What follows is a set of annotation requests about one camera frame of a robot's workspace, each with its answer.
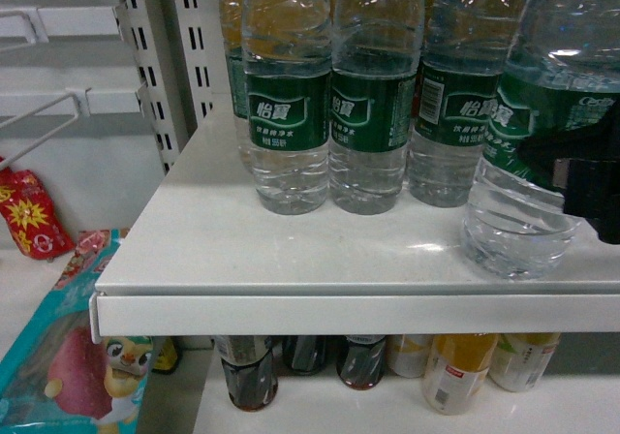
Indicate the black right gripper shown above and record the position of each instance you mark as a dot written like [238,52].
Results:
[583,165]

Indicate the water bottle on shelf right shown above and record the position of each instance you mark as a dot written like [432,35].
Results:
[465,49]

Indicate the water bottle on shelf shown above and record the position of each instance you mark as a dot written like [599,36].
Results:
[286,54]
[465,49]
[375,58]

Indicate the water bottle on shelf middle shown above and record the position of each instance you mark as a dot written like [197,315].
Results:
[375,58]

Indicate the water bottle on shelf left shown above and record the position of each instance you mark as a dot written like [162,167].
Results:
[286,54]

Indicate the water bottle behind left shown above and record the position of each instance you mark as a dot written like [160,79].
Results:
[230,14]

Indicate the white perforated shelf upright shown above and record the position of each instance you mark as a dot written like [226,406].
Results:
[181,60]

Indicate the pale juice bottle right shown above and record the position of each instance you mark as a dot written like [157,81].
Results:
[519,359]

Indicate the pale juice bottle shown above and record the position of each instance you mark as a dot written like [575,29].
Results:
[407,354]
[519,359]

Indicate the orange juice bottle front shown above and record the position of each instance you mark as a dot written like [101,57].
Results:
[456,370]

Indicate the pale juice bottle back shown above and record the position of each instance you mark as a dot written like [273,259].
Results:
[407,354]

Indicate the dark tea bottle right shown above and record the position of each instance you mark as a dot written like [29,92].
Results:
[361,360]

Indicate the dark tea bottle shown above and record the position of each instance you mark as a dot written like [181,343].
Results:
[304,354]
[361,360]
[249,370]

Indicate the dark tea bottle middle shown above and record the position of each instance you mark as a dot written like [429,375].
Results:
[304,354]

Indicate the dark tea bottle front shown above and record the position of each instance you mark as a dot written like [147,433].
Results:
[249,370]

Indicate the red snack bag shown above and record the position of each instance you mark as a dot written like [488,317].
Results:
[29,213]

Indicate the teal cartoon snack bag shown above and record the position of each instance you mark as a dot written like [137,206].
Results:
[55,378]

